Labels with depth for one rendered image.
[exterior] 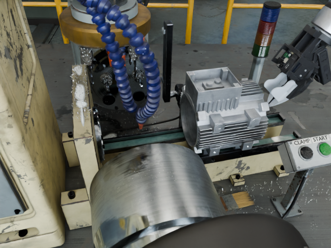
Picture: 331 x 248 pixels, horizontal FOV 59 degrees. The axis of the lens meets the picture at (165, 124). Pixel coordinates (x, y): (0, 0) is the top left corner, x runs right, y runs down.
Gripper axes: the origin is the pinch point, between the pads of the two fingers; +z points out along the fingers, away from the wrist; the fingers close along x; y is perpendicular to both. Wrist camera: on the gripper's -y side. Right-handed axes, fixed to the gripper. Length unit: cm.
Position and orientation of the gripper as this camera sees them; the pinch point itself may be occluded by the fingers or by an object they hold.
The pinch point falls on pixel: (273, 102)
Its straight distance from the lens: 83.5
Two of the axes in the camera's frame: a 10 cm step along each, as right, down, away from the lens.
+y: -8.3, -2.5, -5.0
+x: 2.5, 6.4, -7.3
